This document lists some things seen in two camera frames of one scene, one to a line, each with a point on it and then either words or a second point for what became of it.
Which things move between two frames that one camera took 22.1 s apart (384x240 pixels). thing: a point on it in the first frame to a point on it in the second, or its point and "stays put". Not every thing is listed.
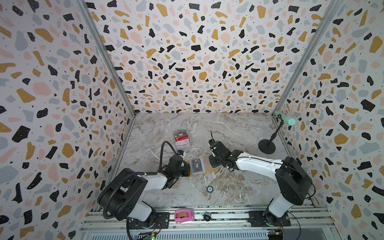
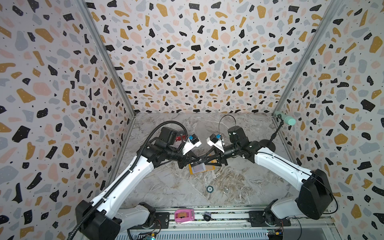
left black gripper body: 184,171 to 176,153
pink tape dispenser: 184,215 stays put
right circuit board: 274,234 stays put
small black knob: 207,217 stays put
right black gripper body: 214,156 to 223,155
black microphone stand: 266,146 stays put
